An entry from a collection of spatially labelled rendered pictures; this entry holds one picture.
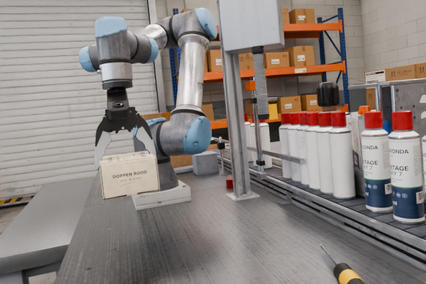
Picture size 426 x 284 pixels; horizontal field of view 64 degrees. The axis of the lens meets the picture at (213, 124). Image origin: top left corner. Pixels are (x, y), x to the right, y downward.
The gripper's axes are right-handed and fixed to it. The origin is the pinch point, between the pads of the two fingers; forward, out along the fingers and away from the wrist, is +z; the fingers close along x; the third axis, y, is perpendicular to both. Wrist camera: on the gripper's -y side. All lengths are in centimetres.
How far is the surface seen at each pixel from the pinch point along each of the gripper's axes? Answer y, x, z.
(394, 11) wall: 381, -491, -151
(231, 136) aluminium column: 17.1, -33.6, -2.3
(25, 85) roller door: 448, 101, -74
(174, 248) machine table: -10.9, -7.3, 17.8
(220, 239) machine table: -11.6, -17.7, 17.9
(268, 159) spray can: 28, -51, 9
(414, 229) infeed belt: -38, -45, 13
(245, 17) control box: 7, -38, -37
